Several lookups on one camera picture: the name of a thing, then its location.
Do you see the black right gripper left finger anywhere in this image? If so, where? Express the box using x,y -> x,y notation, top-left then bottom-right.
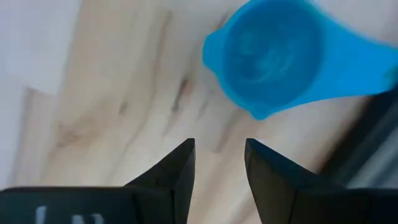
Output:
0,138 -> 196,224

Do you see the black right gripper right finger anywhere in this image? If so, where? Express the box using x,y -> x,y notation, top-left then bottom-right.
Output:
244,138 -> 398,224

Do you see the cyan measuring cup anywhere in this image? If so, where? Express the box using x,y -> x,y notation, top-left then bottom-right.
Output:
201,0 -> 398,121

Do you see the black aluminium table frame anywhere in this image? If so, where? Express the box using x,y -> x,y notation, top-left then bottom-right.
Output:
320,90 -> 398,189

